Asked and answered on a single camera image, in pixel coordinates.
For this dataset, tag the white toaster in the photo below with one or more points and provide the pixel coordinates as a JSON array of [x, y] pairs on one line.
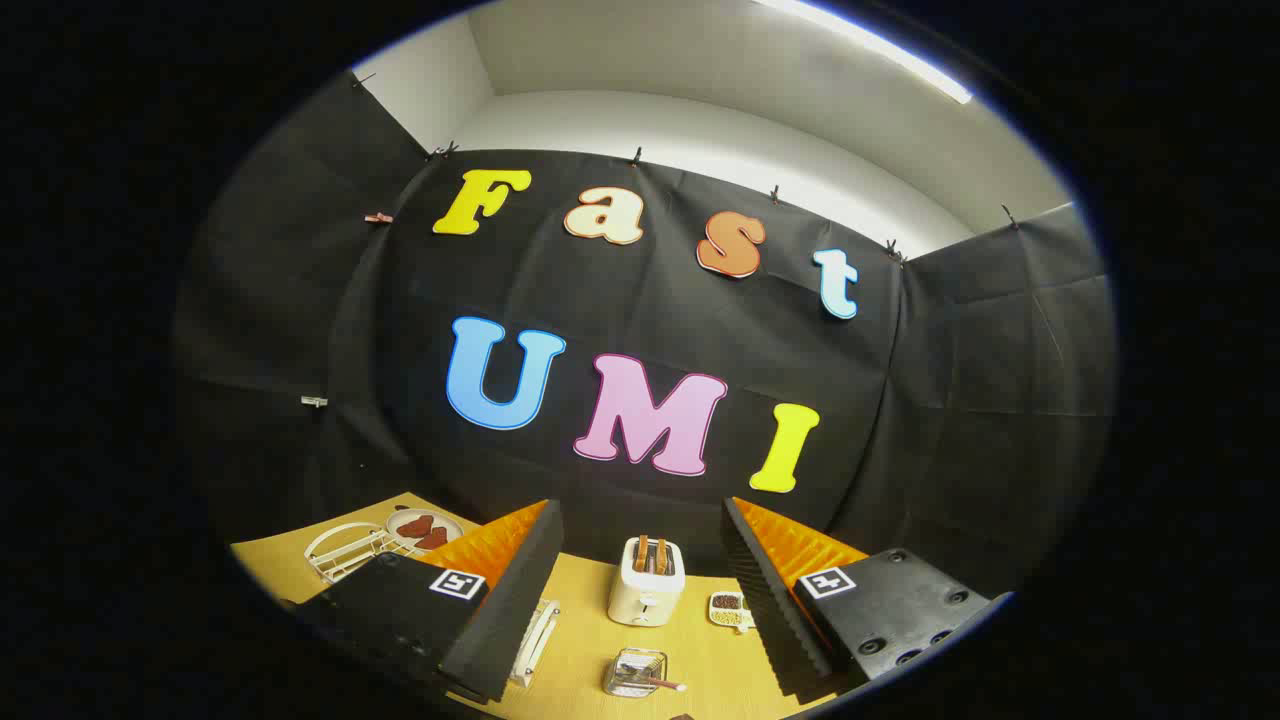
[[645, 595]]

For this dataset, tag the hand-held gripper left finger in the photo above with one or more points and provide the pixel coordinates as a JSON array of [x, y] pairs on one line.
[[500, 620]]

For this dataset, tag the small plate with food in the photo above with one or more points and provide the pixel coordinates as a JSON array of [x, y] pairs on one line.
[[425, 530]]

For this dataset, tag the black backdrop cloth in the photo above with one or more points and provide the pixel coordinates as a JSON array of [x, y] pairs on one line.
[[650, 300]]

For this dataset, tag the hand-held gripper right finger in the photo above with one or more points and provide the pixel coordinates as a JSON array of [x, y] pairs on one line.
[[770, 610]]

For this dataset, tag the white divided snack tray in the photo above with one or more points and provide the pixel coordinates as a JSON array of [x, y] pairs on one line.
[[726, 610]]

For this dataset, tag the toast slice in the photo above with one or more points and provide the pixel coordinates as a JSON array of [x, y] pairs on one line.
[[641, 555], [661, 557]]

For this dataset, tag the row of dark cloth clips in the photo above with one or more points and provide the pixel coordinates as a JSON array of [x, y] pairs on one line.
[[636, 157]]

